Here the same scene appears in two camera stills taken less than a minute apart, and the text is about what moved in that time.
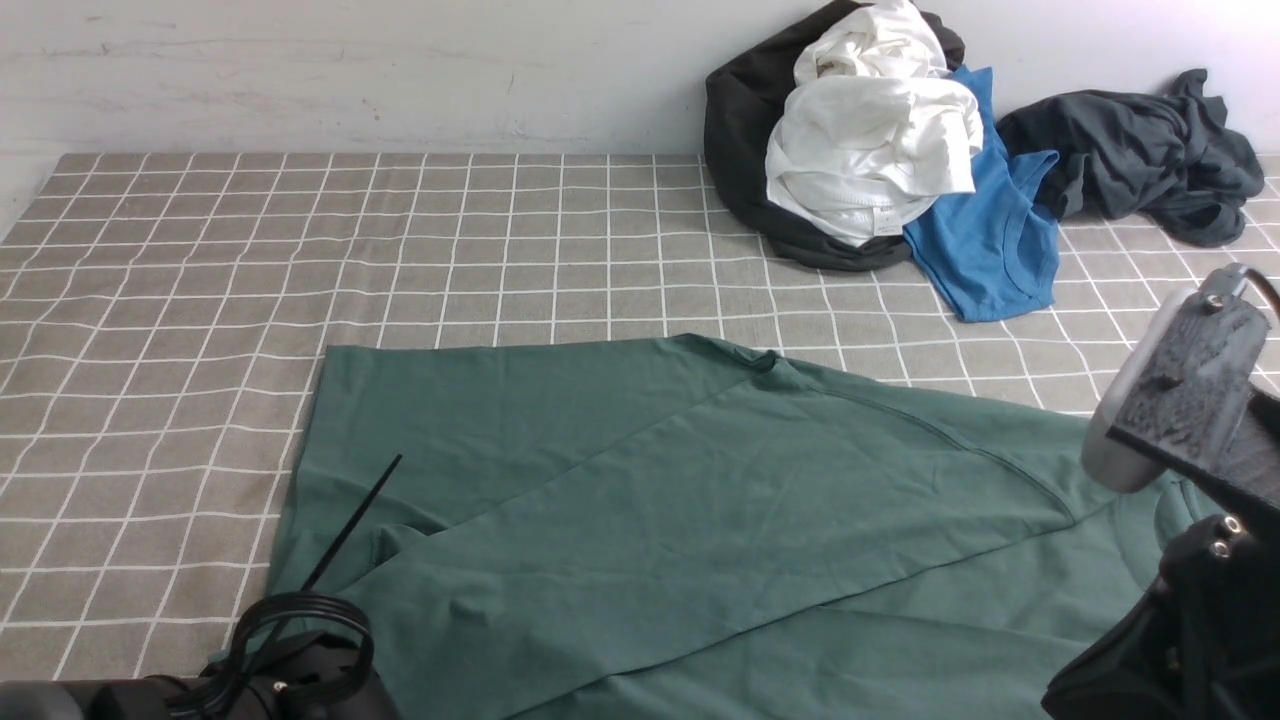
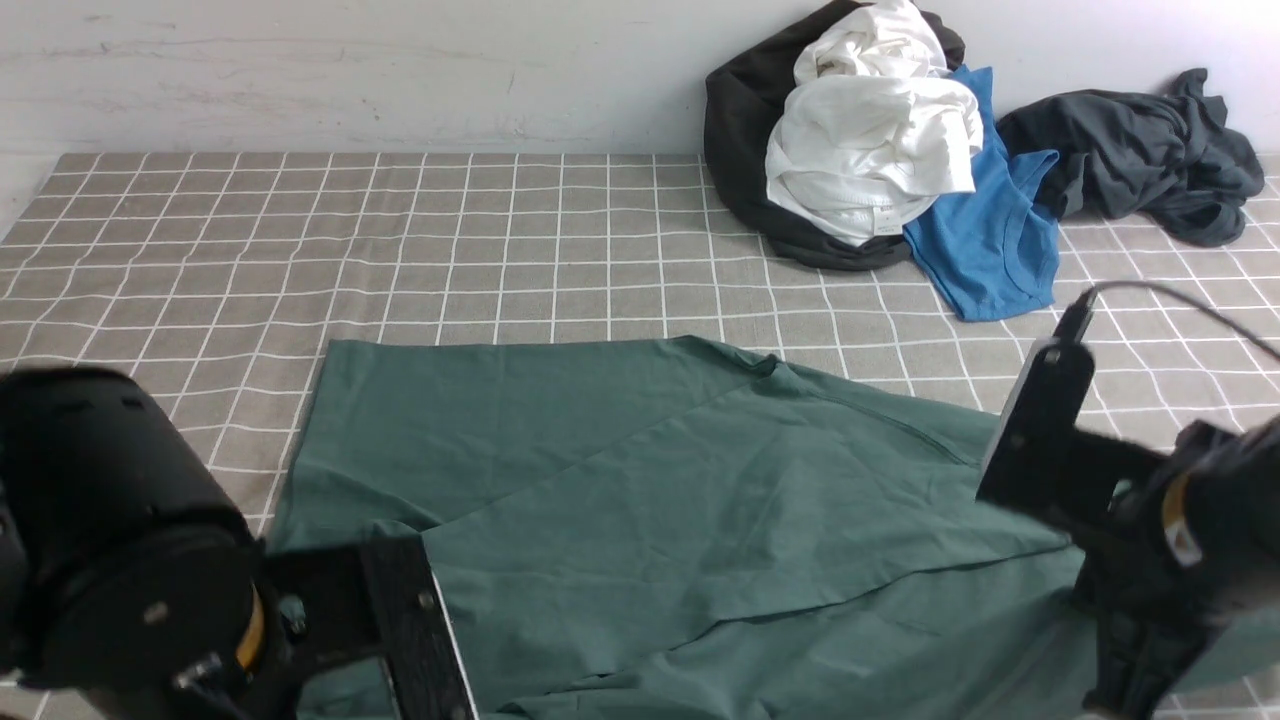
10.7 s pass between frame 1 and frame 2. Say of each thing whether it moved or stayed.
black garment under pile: stayed
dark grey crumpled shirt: stayed
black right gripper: moved
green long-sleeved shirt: stayed
